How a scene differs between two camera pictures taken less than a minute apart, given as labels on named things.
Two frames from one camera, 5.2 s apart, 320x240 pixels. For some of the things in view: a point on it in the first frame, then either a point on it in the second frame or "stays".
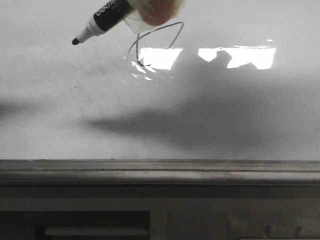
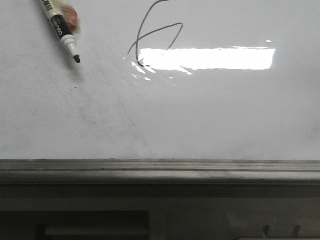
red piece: x=149 y=15 → x=71 y=15
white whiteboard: x=226 y=80 stays
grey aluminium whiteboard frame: x=289 y=172 stays
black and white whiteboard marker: x=108 y=17 → x=63 y=30
